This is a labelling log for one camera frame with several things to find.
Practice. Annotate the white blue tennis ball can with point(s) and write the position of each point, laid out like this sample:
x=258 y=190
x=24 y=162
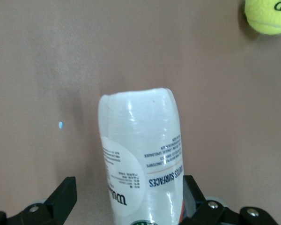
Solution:
x=135 y=131

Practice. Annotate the tiny pale blue speck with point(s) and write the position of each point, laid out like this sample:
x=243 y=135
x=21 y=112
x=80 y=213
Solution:
x=60 y=125

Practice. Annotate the yellow tennis ball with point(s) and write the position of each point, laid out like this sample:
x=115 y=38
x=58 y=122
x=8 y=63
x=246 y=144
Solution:
x=267 y=18

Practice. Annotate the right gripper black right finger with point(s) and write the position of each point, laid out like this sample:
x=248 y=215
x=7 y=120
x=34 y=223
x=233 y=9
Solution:
x=201 y=211

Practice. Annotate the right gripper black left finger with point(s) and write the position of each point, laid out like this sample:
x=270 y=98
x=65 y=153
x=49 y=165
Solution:
x=58 y=206

